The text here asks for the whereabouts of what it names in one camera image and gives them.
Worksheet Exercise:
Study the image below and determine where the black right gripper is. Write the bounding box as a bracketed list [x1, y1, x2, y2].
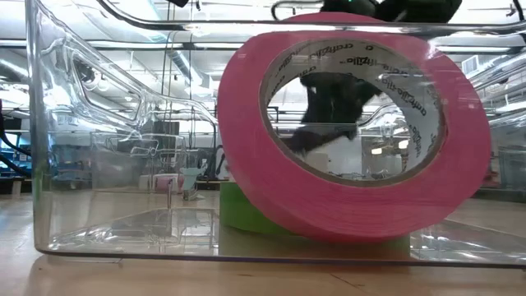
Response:
[320, 0, 464, 110]

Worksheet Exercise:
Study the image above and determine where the pink tape roll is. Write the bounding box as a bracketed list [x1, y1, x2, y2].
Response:
[216, 12, 492, 245]

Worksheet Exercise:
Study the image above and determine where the light blue staple remover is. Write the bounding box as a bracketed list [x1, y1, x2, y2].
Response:
[179, 165, 207, 202]

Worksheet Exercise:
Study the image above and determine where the green tape roll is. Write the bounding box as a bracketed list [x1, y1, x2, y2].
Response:
[219, 182, 412, 252]

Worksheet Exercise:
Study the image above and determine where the tall clear plastic bin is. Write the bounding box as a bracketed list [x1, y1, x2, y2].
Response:
[88, 130, 188, 195]

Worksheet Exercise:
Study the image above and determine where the wide clear plastic bin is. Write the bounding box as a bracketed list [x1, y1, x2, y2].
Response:
[24, 0, 526, 269]

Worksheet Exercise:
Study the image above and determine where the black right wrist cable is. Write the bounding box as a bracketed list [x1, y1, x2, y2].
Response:
[270, 0, 326, 21]

